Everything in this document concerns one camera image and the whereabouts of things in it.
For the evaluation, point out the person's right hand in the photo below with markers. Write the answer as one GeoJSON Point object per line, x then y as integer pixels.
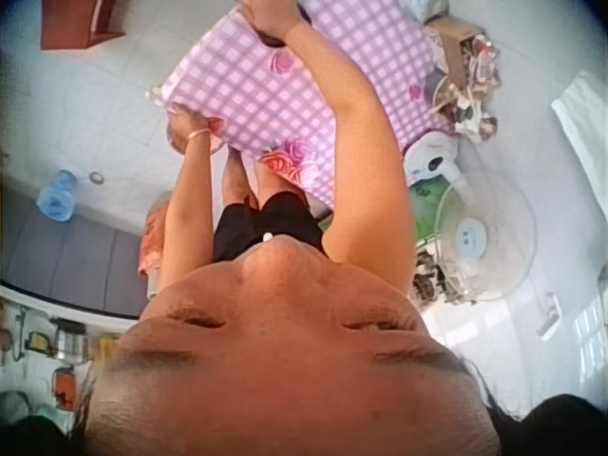
{"type": "Point", "coordinates": [268, 18]}

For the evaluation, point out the person's left hand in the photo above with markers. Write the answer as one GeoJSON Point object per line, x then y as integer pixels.
{"type": "Point", "coordinates": [183, 124]}

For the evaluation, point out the black pan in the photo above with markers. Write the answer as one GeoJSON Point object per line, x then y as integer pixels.
{"type": "Point", "coordinates": [273, 42]}

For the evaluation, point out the person's legs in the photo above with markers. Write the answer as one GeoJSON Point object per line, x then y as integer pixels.
{"type": "Point", "coordinates": [235, 181]}

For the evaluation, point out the table with purple checked cloth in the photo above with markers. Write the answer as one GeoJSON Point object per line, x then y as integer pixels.
{"type": "Point", "coordinates": [266, 100]}

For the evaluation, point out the orange floral cloth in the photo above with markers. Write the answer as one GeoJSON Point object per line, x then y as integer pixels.
{"type": "Point", "coordinates": [153, 237]}

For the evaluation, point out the red-brown wooden box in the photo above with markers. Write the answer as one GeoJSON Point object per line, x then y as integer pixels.
{"type": "Point", "coordinates": [78, 24]}

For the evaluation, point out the blue water jug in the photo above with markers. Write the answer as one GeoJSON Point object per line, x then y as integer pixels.
{"type": "Point", "coordinates": [58, 195]}

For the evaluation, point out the grey floor mat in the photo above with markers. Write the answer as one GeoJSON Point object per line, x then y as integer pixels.
{"type": "Point", "coordinates": [71, 256]}

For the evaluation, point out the carton with household clutter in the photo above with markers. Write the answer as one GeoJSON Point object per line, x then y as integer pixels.
{"type": "Point", "coordinates": [463, 71]}

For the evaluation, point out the green bag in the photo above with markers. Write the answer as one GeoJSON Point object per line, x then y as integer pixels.
{"type": "Point", "coordinates": [427, 204]}

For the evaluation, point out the shelf with kitchen items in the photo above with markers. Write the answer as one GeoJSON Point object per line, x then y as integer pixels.
{"type": "Point", "coordinates": [52, 351]}

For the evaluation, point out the heap of dark clutter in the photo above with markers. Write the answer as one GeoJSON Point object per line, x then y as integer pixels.
{"type": "Point", "coordinates": [434, 278]}

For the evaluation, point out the white electric fan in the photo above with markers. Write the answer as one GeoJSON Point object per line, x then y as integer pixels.
{"type": "Point", "coordinates": [480, 233]}

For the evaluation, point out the white folded cloth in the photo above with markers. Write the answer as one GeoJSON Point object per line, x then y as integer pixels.
{"type": "Point", "coordinates": [584, 133]}

